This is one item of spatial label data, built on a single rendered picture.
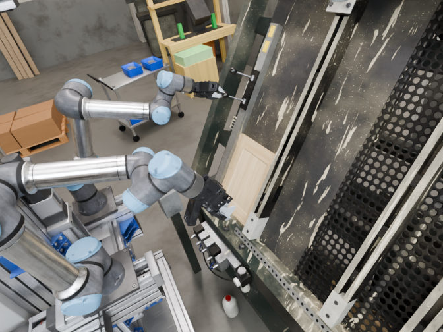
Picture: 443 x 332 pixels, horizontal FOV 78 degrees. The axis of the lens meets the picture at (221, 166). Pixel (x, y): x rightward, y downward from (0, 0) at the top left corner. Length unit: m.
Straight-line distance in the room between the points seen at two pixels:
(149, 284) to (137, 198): 0.64
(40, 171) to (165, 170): 0.37
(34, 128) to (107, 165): 4.03
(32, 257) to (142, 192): 0.35
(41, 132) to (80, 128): 3.40
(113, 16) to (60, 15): 1.38
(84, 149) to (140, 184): 0.84
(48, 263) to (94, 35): 9.00
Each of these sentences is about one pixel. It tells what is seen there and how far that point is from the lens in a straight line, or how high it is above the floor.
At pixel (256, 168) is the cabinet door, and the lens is 1.39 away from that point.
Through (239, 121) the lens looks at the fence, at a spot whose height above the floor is 1.29.
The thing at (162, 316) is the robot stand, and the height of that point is 0.21.
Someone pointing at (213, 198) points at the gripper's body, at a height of 1.45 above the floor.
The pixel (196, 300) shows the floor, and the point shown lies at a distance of 2.31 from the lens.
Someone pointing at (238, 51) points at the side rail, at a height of 1.55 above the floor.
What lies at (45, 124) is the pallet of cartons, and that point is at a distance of 4.83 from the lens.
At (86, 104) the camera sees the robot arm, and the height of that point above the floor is 1.61.
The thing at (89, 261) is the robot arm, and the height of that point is 1.25.
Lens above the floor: 2.04
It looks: 39 degrees down
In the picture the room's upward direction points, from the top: 12 degrees counter-clockwise
